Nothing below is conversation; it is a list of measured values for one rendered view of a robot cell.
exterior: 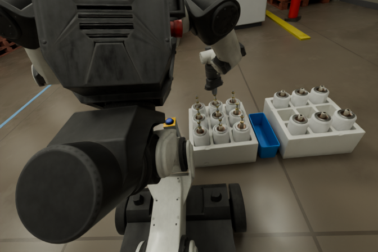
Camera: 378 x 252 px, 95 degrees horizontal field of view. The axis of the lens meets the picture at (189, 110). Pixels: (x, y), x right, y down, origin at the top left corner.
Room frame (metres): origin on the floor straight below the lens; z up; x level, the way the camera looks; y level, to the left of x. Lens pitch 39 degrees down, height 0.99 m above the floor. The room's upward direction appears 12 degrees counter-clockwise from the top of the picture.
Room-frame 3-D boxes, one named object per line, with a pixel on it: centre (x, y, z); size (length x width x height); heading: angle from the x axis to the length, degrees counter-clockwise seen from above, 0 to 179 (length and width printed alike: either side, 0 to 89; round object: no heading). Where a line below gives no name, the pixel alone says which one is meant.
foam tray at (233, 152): (0.80, -0.17, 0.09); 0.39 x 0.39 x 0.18; 83
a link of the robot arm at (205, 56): (0.93, -0.17, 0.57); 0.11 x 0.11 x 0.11; 8
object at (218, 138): (0.69, -0.16, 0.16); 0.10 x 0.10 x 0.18
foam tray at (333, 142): (0.74, -0.72, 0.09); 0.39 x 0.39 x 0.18; 82
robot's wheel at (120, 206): (0.41, 0.40, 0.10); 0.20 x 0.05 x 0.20; 171
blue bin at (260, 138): (0.74, -0.44, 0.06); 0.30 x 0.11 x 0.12; 173
